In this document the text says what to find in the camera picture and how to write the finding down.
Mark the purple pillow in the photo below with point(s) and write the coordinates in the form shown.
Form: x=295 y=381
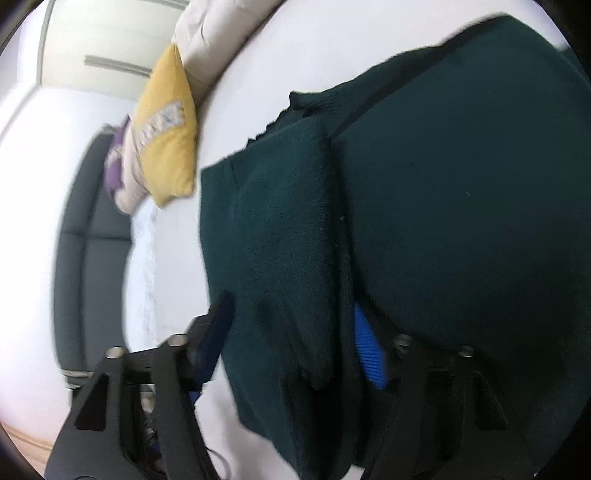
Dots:
x=113 y=177

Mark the white quilted bed pad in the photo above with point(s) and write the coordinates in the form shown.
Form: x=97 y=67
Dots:
x=145 y=277

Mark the bed with white sheet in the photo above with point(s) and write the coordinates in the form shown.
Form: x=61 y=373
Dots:
x=277 y=60

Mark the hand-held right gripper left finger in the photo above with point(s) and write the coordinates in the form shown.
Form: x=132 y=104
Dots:
x=214 y=341

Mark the white wardrobe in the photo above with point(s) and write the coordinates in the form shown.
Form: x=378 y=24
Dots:
x=92 y=37

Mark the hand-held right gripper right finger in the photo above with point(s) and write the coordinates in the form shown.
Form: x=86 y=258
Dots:
x=369 y=355

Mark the yellow pillow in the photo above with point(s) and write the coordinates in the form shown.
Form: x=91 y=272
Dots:
x=166 y=152

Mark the beige duvet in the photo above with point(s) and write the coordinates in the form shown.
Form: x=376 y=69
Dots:
x=207 y=37

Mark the dark green sweater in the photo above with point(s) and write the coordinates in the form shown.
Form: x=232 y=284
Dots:
x=438 y=207

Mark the grey padded headboard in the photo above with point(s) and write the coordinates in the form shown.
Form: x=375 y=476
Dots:
x=92 y=254

